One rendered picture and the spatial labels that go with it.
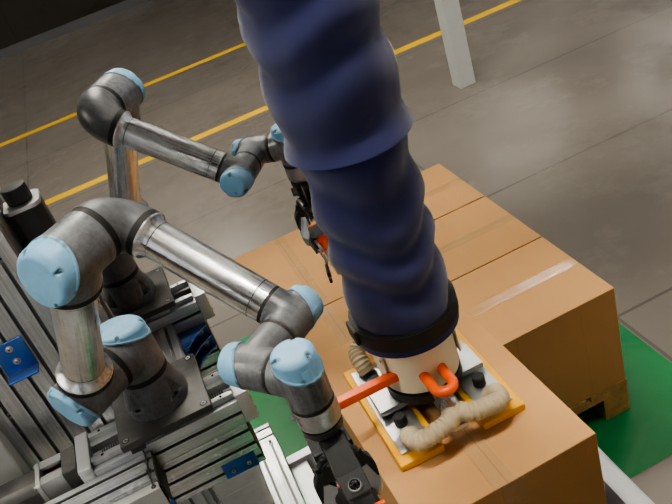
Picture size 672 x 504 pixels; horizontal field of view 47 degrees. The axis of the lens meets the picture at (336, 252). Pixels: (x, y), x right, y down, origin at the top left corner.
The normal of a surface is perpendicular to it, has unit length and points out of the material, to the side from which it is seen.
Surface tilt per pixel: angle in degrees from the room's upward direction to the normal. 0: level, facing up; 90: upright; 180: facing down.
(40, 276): 83
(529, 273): 0
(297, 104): 75
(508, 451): 0
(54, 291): 83
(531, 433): 0
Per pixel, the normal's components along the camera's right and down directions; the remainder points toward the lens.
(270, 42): -0.58, 0.31
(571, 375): 0.35, 0.42
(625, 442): -0.29, -0.80
